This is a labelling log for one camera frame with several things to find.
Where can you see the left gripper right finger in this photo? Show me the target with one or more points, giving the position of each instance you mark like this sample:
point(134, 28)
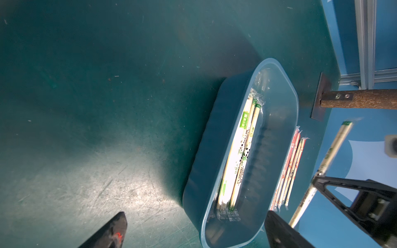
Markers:
point(281, 235)

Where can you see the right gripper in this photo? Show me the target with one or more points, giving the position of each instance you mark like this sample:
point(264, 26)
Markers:
point(374, 210)

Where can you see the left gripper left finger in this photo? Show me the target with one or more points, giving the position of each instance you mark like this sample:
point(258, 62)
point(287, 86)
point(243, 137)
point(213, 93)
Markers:
point(111, 235)

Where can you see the red striped chopsticks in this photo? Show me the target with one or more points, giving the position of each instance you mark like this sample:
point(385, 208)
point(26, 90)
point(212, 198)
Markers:
point(286, 181)

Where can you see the chopsticks pair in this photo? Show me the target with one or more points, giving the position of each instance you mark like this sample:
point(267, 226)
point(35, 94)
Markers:
point(343, 132)

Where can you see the clear plastic storage box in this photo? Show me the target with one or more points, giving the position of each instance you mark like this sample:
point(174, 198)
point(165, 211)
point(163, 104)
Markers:
point(271, 141)

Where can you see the chopsticks bundle in box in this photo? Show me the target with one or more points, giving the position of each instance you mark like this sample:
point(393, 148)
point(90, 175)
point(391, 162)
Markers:
point(237, 159)

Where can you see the pink blossom artificial tree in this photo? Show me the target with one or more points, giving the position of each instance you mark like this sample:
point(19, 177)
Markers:
point(325, 98)

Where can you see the aluminium rail frame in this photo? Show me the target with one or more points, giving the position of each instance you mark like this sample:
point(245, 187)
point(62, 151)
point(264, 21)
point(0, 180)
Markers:
point(365, 13)

